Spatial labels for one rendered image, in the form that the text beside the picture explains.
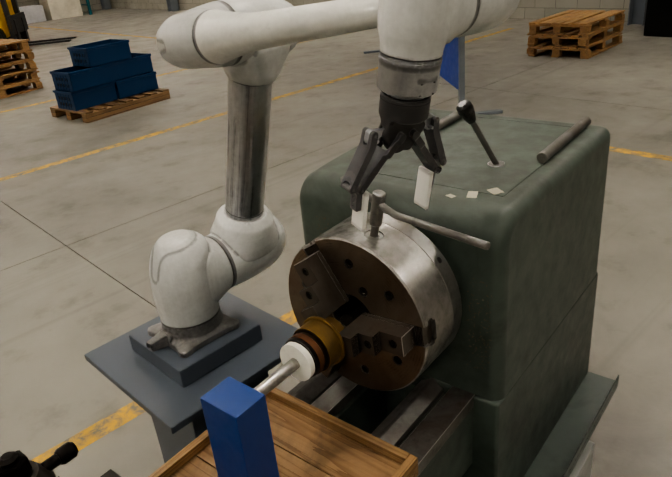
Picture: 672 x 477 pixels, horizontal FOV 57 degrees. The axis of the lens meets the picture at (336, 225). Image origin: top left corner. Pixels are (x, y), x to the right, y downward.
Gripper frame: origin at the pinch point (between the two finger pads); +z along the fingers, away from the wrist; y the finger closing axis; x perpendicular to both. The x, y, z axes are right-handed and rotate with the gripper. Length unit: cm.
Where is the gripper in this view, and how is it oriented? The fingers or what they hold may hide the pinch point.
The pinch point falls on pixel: (391, 210)
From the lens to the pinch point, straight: 101.9
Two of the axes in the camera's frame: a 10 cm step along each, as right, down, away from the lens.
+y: 8.0, -2.7, 5.3
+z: -0.6, 8.5, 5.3
